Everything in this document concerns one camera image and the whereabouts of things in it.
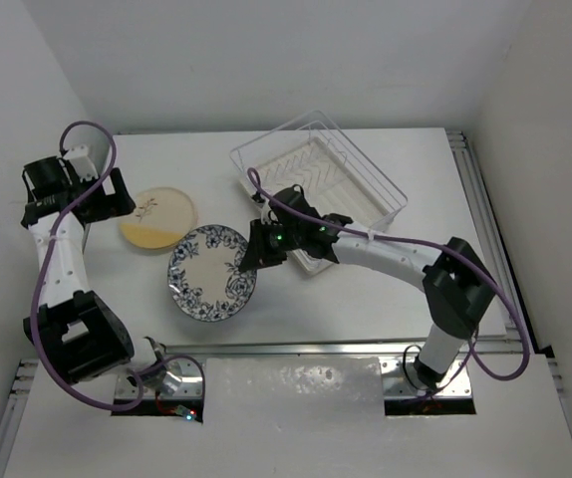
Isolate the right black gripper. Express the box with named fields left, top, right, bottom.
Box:
left=240, top=216, right=303, bottom=270

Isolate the black patterned plate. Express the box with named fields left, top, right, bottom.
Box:
left=167, top=224, right=257, bottom=323

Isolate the tan plate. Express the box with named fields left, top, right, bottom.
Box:
left=118, top=186, right=198, bottom=250

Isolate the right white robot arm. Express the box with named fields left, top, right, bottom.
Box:
left=238, top=184, right=495, bottom=390

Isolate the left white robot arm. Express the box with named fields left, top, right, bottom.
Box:
left=21, top=151, right=161, bottom=385

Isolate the cream drip tray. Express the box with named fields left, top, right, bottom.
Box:
left=255, top=138, right=396, bottom=231

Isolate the white front cover panel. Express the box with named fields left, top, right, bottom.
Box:
left=6, top=357, right=572, bottom=477

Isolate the small green circuit board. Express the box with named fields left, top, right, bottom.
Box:
left=154, top=394, right=198, bottom=422

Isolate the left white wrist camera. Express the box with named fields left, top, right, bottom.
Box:
left=63, top=144, right=99, bottom=182

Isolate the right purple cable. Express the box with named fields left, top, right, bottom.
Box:
left=246, top=166, right=531, bottom=399

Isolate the purple cable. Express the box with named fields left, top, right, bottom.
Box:
left=246, top=166, right=531, bottom=399
left=30, top=120, right=206, bottom=412

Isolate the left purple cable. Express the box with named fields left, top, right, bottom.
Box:
left=30, top=120, right=206, bottom=412

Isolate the white wire dish rack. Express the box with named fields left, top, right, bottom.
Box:
left=229, top=111, right=408, bottom=232

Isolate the aluminium mounting rail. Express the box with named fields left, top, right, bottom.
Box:
left=11, top=334, right=531, bottom=404

